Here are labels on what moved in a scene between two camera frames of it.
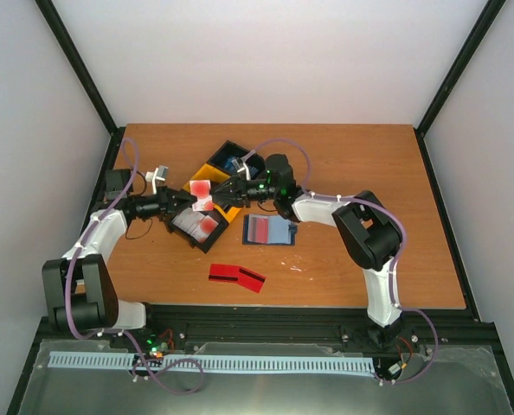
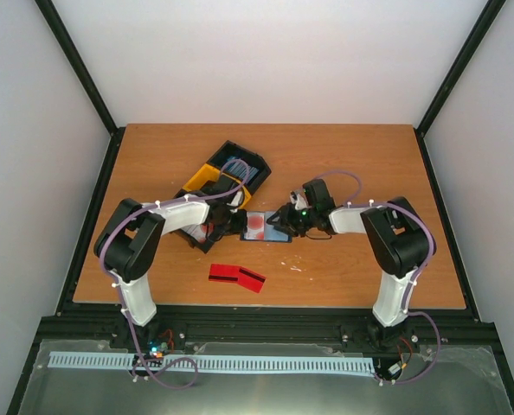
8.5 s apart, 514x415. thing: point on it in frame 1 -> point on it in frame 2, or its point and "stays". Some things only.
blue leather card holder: x=268 y=229 stays
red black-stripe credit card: x=250 y=279 stays
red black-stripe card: x=223 y=272 stays
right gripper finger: x=226 y=189 -> x=277 y=219
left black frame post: x=61 y=35 stays
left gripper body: x=160 y=207 -> x=229 y=226
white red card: x=202 y=190 -> x=255 y=226
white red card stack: x=195 y=222 stays
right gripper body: x=262 y=193 -> x=297 y=224
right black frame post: x=472 y=44 stays
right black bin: x=222 y=156 stays
